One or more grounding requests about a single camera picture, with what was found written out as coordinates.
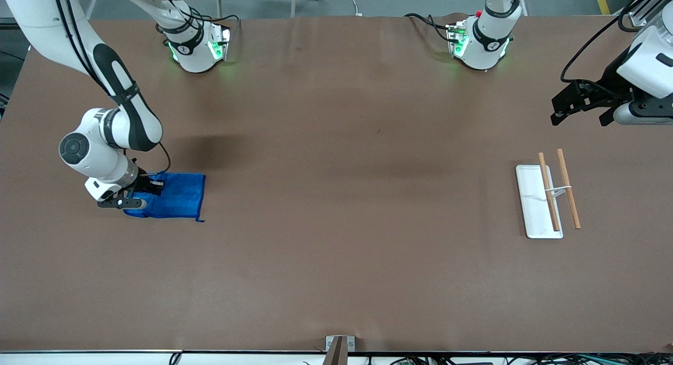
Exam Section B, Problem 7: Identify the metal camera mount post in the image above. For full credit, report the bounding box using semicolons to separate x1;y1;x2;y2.
322;335;356;365

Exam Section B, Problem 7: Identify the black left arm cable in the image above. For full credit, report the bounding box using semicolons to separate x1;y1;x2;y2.
560;0;660;84

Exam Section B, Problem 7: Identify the aluminium frame profile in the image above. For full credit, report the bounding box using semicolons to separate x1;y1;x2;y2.
628;0;664;27

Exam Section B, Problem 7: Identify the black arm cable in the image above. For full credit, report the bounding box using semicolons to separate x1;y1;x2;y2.
52;0;172;175
560;0;660;84

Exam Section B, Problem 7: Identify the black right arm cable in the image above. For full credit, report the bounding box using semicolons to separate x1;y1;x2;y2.
52;0;172;175

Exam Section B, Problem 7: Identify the black base cable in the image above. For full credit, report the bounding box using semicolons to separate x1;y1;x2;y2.
156;0;241;38
404;13;459;43

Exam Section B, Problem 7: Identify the black right base cable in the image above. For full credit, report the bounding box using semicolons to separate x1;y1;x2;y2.
156;0;241;38

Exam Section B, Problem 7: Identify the blue microfibre towel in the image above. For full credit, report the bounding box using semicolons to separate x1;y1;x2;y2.
124;171;207;223

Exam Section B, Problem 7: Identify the black cable bundle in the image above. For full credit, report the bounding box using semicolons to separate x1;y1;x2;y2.
368;353;673;365

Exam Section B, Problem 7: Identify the black left base cable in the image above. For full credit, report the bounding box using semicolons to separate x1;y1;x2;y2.
404;13;459;43

